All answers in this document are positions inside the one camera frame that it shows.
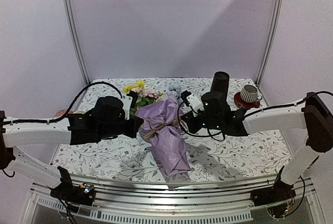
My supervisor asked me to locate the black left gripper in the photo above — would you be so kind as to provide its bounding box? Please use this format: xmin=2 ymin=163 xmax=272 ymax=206
xmin=97 ymin=114 xmax=144 ymax=140

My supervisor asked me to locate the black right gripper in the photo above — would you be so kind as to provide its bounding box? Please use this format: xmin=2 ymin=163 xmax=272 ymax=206
xmin=182 ymin=110 xmax=222 ymax=134

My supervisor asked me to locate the flower bouquet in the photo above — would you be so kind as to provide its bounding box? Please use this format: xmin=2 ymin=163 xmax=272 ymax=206
xmin=123 ymin=81 xmax=190 ymax=176

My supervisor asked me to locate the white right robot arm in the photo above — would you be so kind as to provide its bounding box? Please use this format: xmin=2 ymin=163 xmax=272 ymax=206
xmin=178 ymin=91 xmax=332 ymax=201

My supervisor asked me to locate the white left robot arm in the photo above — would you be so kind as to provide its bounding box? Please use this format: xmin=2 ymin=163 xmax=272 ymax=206
xmin=1 ymin=96 xmax=144 ymax=200

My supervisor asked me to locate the tall black vase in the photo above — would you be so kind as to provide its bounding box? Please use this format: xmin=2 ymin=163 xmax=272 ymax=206
xmin=210 ymin=71 xmax=229 ymax=97

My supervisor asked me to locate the red round saucer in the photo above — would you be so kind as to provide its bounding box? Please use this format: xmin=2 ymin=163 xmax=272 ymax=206
xmin=234 ymin=92 xmax=260 ymax=109

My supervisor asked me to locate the striped ceramic cup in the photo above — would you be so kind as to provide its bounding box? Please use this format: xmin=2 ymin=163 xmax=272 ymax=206
xmin=240 ymin=85 xmax=262 ymax=103

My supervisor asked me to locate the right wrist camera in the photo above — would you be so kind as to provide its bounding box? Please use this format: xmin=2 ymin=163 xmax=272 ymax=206
xmin=181 ymin=90 xmax=204 ymax=113

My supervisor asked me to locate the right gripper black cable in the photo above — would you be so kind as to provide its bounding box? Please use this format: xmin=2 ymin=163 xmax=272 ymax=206
xmin=177 ymin=107 xmax=226 ymax=142

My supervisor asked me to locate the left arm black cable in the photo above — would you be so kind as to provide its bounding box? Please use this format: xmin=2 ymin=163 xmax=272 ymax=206
xmin=0 ymin=81 xmax=123 ymax=126

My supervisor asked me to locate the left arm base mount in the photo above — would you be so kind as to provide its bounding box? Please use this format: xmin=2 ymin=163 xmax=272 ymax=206
xmin=50 ymin=166 xmax=96 ymax=206

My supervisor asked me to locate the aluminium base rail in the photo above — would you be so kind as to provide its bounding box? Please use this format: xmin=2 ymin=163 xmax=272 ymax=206
xmin=22 ymin=176 xmax=325 ymax=223

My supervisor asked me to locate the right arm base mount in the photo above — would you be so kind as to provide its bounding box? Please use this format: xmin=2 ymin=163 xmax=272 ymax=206
xmin=250 ymin=166 xmax=296 ymax=219

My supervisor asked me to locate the left aluminium frame post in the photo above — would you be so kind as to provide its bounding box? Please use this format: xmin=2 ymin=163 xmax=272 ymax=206
xmin=63 ymin=0 xmax=91 ymax=85

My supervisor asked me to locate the aluminium frame post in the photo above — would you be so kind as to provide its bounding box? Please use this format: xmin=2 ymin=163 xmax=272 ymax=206
xmin=255 ymin=0 xmax=283 ymax=87
xmin=63 ymin=0 xmax=91 ymax=85

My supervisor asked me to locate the right aluminium frame post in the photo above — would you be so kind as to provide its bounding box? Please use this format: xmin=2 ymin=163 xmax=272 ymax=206
xmin=255 ymin=0 xmax=283 ymax=87

